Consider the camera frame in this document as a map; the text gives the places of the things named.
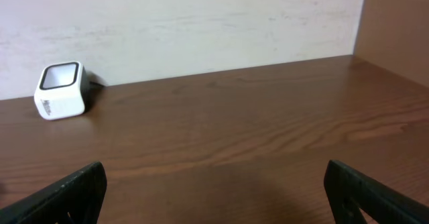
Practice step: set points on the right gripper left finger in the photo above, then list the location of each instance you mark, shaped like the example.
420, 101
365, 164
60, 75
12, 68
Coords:
76, 198

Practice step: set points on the white barcode scanner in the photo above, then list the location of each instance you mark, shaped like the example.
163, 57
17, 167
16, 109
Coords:
62, 91

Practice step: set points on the brown cardboard panel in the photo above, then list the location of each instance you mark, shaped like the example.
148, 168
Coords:
393, 34

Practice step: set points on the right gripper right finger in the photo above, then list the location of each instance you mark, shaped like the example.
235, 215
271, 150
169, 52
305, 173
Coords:
350, 193

